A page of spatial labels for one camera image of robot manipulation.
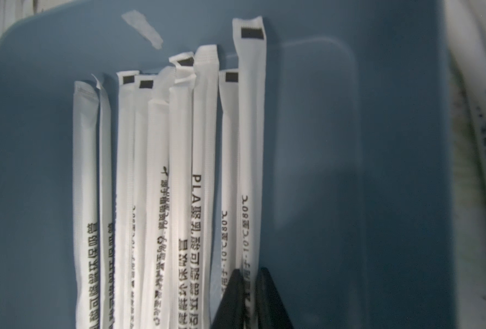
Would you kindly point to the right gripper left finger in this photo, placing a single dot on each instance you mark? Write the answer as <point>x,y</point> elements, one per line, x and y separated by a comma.
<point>231,311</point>

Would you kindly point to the blue plastic storage tray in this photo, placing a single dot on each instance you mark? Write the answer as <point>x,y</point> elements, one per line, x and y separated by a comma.
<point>356,224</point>

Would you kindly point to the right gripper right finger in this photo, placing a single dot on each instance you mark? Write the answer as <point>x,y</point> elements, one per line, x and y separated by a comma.
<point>269,306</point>

